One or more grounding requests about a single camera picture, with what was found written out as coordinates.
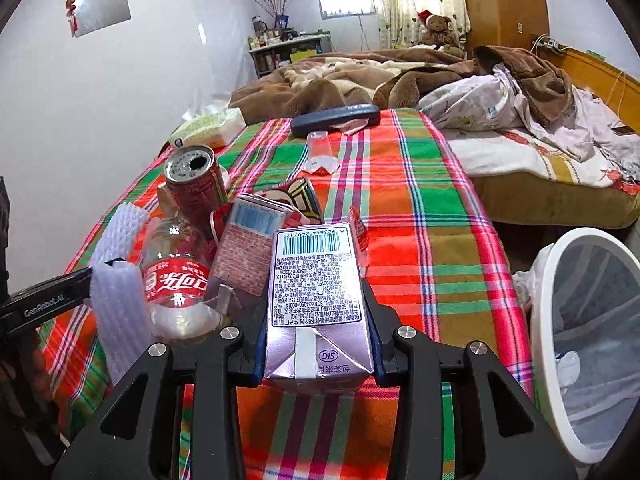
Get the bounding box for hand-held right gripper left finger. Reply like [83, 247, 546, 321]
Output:
[52, 305, 273, 480]

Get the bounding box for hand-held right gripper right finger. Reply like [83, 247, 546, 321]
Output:
[361, 280, 581, 480]

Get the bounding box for clear bottle with red label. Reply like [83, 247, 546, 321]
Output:
[141, 215, 226, 344]

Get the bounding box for silver drink carton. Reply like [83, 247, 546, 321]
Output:
[255, 225, 376, 394]

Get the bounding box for white trash bin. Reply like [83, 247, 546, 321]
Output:
[529, 227, 640, 469]

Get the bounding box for red cartoon print can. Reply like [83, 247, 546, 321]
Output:
[262, 177, 324, 226]

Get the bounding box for person's left hand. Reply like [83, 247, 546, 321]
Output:
[22, 345, 54, 407]

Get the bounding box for red soda can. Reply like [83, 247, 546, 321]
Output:
[164, 144, 230, 234]

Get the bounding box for plaid cloth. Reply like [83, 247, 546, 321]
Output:
[37, 108, 536, 480]

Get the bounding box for pink drink carton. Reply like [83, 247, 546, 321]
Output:
[207, 193, 306, 307]

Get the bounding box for red snack wrapper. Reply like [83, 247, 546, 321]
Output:
[347, 205, 371, 267]

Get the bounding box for tissue pack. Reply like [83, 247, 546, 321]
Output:
[169, 105, 247, 150]

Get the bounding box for crumpled white paper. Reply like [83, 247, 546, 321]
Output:
[302, 157, 341, 176]

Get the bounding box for bin liner bag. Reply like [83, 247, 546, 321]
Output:
[512, 240, 640, 447]

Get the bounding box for clear plastic wrapper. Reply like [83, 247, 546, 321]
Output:
[306, 130, 334, 166]

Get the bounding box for tan mattress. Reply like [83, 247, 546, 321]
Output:
[472, 172, 640, 231]

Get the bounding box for printed bed sheet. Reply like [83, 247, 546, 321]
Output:
[442, 127, 637, 197]

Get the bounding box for red hanging ornament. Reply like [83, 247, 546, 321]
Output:
[65, 0, 82, 37]

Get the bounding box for brown blanket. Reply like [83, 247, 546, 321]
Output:
[227, 45, 576, 127]

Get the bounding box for shelf with bottles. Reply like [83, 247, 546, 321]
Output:
[248, 35, 334, 79]

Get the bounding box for dry branches in vase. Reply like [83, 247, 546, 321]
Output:
[247, 0, 294, 31]

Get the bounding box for pale floral quilt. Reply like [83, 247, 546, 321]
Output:
[417, 62, 640, 184]

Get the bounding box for teddy bear with red hat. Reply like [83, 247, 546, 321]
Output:
[416, 10, 466, 56]

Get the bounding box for power strip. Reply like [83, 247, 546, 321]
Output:
[532, 35, 569, 54]

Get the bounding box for wooden headboard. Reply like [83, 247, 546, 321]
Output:
[530, 42, 640, 129]

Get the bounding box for wooden wardrobe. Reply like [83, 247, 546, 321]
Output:
[456, 0, 551, 59]

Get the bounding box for dark blue handle object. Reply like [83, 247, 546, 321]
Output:
[290, 103, 380, 139]

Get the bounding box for silver wall sheet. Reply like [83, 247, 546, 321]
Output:
[67, 0, 132, 38]

